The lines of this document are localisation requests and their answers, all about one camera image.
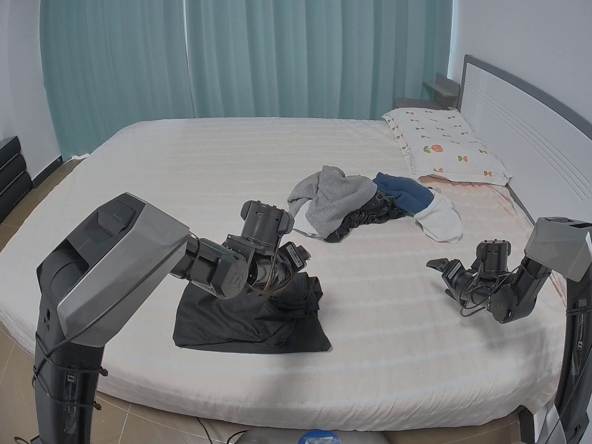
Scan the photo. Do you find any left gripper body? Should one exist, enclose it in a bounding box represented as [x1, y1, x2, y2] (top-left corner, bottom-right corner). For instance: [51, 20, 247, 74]
[252, 242, 311, 297]

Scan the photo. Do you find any bed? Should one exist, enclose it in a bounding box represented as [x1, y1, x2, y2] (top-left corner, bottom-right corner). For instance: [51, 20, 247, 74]
[0, 55, 592, 436]

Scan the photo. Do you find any grey bedside table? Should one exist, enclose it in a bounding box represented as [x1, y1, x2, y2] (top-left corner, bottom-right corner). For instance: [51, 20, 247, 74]
[394, 73, 461, 111]

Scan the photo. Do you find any black chest of drawers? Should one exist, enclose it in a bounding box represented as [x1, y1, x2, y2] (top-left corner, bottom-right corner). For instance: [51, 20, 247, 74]
[0, 136, 32, 223]

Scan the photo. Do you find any black patterned garment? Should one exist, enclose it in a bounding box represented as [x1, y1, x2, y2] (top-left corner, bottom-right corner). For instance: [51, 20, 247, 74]
[324, 190, 410, 244]

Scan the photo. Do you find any blue-green curtain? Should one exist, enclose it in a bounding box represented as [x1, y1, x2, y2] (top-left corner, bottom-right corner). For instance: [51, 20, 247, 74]
[185, 0, 454, 120]
[41, 0, 192, 162]

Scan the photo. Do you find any dark blue garment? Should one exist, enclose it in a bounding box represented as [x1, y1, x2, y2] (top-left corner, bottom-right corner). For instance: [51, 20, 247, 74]
[374, 172, 438, 216]

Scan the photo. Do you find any black T-shirt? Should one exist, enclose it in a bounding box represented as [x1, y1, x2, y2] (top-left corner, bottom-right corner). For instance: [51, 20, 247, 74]
[172, 271, 333, 354]

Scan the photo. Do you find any black cable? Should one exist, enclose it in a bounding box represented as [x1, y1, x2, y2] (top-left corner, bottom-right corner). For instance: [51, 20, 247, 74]
[194, 415, 250, 444]
[31, 234, 204, 387]

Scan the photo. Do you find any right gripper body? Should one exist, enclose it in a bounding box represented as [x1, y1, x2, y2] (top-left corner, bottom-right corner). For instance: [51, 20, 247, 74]
[442, 261, 493, 311]

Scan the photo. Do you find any grey garment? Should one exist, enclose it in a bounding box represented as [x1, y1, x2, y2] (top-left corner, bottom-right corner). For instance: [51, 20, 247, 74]
[287, 166, 376, 238]

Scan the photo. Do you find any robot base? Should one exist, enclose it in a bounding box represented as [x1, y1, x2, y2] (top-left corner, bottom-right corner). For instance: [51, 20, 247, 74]
[231, 428, 384, 444]

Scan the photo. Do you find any white garment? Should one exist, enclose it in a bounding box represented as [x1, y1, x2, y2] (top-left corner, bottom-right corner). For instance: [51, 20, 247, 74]
[414, 193, 463, 244]
[294, 206, 324, 237]

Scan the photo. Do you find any white printed pillow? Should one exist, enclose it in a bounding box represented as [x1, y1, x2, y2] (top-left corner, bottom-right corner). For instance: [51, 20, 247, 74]
[382, 107, 512, 186]

